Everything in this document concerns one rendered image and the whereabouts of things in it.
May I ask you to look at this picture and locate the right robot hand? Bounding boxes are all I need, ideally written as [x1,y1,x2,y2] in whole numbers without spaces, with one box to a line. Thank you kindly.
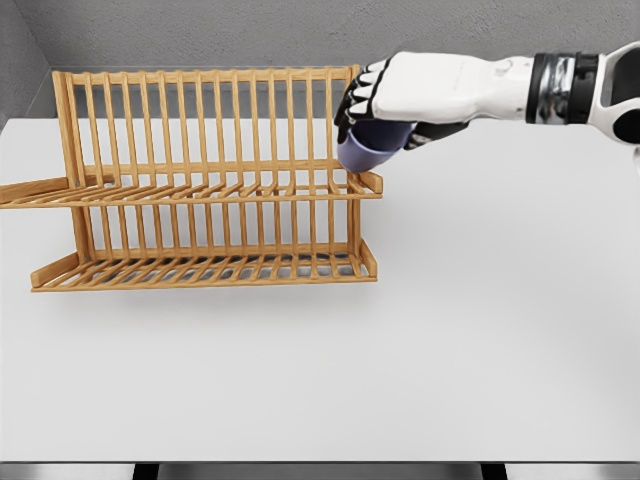
[333,50,487,152]

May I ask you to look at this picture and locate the wooden two-tier dish rack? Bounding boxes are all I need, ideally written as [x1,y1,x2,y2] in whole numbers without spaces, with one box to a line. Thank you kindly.
[0,63,384,294]

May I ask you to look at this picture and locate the blue-purple cup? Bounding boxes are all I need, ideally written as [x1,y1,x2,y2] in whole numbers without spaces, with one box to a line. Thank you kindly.
[336,118,416,175]

